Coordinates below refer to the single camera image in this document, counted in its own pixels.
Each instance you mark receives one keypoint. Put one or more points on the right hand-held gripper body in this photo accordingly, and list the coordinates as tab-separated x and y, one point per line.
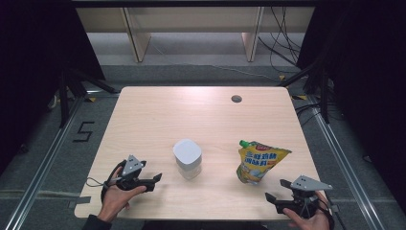
308	184

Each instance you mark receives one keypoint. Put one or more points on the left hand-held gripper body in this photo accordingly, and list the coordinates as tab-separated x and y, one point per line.
132	166

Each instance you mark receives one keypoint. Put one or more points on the yellow seasoning pouch green cap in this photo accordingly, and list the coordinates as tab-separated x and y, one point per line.
258	161

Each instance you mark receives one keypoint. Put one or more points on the clear jar with white lid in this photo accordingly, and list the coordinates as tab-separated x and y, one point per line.
187	153

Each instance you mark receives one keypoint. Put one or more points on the person's left hand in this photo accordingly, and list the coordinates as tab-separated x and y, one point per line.
116	201

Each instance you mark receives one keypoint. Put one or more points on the person's right hand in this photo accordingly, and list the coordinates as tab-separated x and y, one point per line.
312	224

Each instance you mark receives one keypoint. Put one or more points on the grey floor tape strip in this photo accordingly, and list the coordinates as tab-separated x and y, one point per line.
79	201

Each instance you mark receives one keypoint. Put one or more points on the yellow black floor tape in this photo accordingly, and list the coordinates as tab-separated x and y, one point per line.
300	97
92	99

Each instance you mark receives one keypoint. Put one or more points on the black metal stand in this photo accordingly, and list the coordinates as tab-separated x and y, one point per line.
65	96
324	92

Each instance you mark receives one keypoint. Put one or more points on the black curtain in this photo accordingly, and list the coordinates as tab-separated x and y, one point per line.
367	80
35	64

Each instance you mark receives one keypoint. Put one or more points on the light wooden desk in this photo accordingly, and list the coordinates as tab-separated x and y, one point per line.
191	19

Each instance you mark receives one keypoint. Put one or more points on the aluminium floor rail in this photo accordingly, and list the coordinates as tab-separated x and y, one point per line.
348	166
41	166

